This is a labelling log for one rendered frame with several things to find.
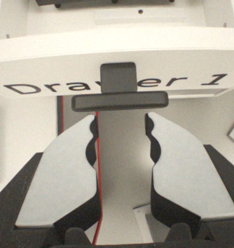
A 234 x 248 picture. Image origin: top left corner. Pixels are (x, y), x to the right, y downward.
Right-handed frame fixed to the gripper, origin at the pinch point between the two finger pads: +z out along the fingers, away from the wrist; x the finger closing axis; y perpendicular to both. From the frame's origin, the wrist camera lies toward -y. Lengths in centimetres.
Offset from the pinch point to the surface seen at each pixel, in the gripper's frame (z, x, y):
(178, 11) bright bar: 13.8, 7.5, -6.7
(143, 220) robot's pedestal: 48, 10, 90
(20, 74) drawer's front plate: 4.5, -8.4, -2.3
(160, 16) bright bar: 13.5, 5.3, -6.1
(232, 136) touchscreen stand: 72, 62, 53
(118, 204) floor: 55, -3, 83
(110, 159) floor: 69, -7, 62
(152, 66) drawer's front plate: 4.7, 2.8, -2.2
